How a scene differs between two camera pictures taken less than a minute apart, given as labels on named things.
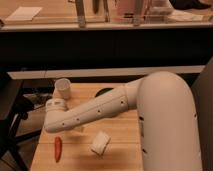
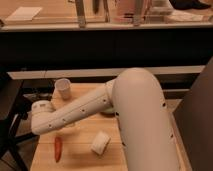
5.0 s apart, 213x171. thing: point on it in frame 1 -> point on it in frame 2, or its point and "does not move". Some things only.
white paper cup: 62,88 does not move
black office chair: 15,105 does not move
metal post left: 80,11 does not move
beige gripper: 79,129 -> 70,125
